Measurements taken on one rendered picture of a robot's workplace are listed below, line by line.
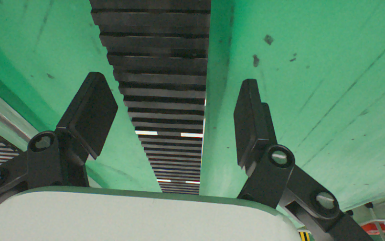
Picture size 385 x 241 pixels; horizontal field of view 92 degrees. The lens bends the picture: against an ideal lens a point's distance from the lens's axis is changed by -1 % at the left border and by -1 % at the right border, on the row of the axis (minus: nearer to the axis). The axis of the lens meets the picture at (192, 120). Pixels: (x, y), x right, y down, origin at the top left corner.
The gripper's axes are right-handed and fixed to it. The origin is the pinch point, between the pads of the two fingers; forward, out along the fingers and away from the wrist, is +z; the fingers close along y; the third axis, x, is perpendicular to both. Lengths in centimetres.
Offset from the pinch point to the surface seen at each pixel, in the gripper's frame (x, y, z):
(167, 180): -13.6, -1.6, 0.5
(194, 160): -7.7, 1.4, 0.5
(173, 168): -10.2, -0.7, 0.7
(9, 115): -6.1, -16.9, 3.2
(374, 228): -297, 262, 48
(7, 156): -9.8, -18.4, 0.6
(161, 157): -7.4, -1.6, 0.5
